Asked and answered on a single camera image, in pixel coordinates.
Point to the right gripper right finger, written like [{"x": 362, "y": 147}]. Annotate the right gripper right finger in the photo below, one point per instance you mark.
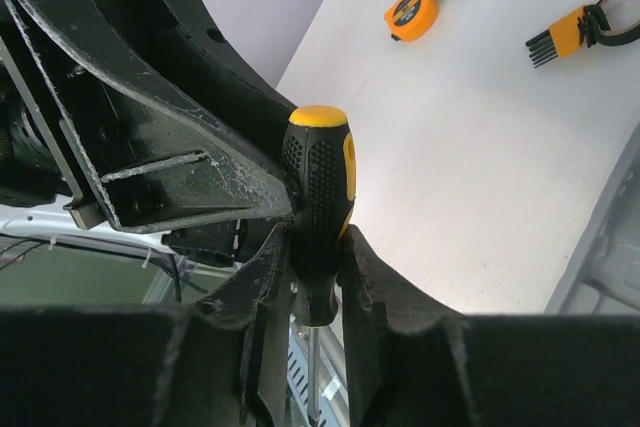
[{"x": 412, "y": 361}]

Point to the hex key set orange holder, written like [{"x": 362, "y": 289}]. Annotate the hex key set orange holder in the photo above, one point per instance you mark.
[{"x": 584, "y": 27}]

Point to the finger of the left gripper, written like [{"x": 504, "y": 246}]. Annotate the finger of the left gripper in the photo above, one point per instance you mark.
[{"x": 181, "y": 41}]

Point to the black electrical tape roll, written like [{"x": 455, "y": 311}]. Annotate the black electrical tape roll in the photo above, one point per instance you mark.
[{"x": 621, "y": 22}]

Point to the black yellow screwdriver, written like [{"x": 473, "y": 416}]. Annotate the black yellow screwdriver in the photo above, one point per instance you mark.
[{"x": 318, "y": 154}]

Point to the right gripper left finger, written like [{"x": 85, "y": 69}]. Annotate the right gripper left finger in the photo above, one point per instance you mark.
[{"x": 221, "y": 361}]

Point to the grey plastic tool case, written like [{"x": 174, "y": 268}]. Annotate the grey plastic tool case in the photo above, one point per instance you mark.
[{"x": 602, "y": 274}]

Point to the slotted grey cable duct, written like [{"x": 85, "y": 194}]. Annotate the slotted grey cable duct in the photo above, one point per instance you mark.
[{"x": 316, "y": 396}]

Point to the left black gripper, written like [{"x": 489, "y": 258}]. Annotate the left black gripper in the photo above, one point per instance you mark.
[{"x": 135, "y": 123}]

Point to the orange tape measure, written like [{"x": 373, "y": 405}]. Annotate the orange tape measure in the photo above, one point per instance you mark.
[{"x": 408, "y": 20}]

